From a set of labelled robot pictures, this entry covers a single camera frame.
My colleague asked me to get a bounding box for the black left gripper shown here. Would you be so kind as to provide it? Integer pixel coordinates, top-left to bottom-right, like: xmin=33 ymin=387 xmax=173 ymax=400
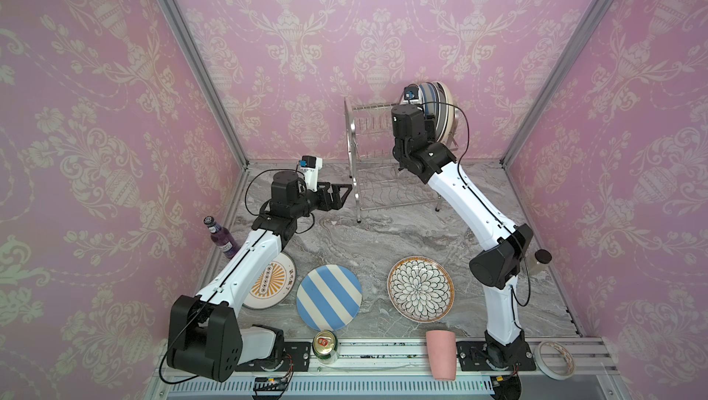
xmin=288 ymin=181 xmax=351 ymax=220

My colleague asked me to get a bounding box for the white plate green quatrefoil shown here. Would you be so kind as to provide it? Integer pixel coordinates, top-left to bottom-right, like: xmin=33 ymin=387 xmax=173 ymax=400
xmin=429 ymin=82 xmax=447 ymax=142

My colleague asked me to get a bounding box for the blue cream striped plate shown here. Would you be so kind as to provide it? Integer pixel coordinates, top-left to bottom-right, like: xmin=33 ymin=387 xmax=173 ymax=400
xmin=419 ymin=82 xmax=439 ymax=117
xmin=296 ymin=265 xmax=363 ymax=331

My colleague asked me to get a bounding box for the petal pattern plate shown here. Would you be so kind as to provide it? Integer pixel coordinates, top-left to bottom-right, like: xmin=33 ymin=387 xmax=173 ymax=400
xmin=387 ymin=256 xmax=455 ymax=324

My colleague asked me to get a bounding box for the plain cream plate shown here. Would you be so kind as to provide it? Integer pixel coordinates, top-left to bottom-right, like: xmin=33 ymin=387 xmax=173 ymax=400
xmin=439 ymin=82 xmax=457 ymax=146

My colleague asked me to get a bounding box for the white plate teal red rim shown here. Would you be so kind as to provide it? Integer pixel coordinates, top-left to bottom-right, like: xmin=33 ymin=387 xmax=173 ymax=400
xmin=433 ymin=81 xmax=446 ymax=143

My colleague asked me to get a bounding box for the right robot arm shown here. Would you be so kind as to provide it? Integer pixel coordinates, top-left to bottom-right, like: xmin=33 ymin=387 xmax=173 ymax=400
xmin=391 ymin=104 xmax=534 ymax=371

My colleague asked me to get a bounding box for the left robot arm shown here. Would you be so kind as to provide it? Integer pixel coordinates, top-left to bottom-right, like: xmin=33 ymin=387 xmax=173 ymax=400
xmin=159 ymin=168 xmax=353 ymax=382

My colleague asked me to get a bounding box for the blue cream striped plate front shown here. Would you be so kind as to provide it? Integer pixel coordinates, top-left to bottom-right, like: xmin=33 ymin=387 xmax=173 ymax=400
xmin=296 ymin=265 xmax=363 ymax=331

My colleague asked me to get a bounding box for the orange sunburst plate left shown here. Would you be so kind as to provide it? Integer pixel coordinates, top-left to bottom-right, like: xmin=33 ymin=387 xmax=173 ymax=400
xmin=243 ymin=253 xmax=297 ymax=311

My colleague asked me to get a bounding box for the purple bottle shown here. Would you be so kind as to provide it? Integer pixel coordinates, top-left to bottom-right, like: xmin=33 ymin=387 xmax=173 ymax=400
xmin=203 ymin=216 xmax=240 ymax=260

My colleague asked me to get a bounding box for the green can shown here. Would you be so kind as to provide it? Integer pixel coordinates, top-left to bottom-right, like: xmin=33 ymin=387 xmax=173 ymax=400
xmin=312 ymin=330 xmax=339 ymax=365

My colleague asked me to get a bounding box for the small jar dark lid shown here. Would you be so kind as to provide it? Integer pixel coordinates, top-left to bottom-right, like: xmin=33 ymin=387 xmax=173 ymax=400
xmin=527 ymin=249 xmax=553 ymax=276

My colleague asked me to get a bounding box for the pink cup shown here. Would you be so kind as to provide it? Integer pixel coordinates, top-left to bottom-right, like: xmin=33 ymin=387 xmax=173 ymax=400
xmin=426 ymin=330 xmax=457 ymax=382

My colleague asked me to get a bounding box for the tape roll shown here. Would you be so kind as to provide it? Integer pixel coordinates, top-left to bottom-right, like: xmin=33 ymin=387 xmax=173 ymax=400
xmin=534 ymin=340 xmax=576 ymax=381

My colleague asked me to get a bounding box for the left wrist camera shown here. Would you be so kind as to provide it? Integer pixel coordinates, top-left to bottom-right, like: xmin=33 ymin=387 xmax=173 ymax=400
xmin=299 ymin=155 xmax=324 ymax=192

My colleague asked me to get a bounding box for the chrome wire dish rack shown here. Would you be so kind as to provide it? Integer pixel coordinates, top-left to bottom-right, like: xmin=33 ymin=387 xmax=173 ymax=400
xmin=344 ymin=101 xmax=455 ymax=222

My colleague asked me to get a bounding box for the aluminium corner post right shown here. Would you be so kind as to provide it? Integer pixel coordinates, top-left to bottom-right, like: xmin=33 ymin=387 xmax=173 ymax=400
xmin=500 ymin=0 xmax=614 ymax=171

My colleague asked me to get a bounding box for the aluminium corner post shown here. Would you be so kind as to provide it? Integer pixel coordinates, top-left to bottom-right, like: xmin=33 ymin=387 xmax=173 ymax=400
xmin=157 ymin=0 xmax=249 ymax=171
xmin=500 ymin=0 xmax=614 ymax=171

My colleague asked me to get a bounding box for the aluminium corner post left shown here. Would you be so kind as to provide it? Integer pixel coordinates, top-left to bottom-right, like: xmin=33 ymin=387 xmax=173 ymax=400
xmin=157 ymin=0 xmax=249 ymax=171

